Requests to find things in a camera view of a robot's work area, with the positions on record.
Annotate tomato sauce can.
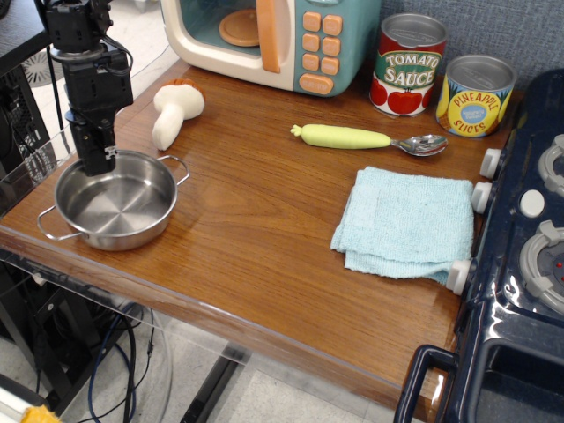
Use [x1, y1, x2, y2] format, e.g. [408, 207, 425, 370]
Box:
[369, 13, 448, 116]

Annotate blue cable under table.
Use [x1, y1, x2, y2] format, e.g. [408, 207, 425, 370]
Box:
[86, 308, 155, 423]

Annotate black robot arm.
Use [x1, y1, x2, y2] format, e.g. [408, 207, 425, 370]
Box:
[36, 1, 133, 176]

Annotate plush white mushroom toy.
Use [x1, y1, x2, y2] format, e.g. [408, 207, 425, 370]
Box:
[152, 78, 205, 152]

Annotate light blue folded cloth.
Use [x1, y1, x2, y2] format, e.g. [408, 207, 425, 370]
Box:
[330, 167, 474, 285]

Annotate teal toy microwave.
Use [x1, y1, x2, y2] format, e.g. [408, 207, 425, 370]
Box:
[160, 1, 381, 97]

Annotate stainless steel pan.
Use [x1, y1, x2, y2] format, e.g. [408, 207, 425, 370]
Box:
[37, 150, 190, 251]

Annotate black desk at left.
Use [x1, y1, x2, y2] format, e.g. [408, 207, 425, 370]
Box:
[1, 0, 50, 75]

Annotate orange toy plate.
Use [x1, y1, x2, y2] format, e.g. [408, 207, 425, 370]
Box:
[219, 9, 259, 48]

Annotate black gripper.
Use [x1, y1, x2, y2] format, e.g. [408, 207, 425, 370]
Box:
[51, 41, 133, 176]

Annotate dark blue toy stove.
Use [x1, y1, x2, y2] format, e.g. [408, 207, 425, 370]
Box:
[394, 70, 563, 422]

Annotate pineapple slices can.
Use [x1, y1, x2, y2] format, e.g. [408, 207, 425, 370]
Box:
[435, 55, 517, 138]

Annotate spoon with green handle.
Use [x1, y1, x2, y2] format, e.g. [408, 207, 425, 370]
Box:
[290, 124, 448, 157]

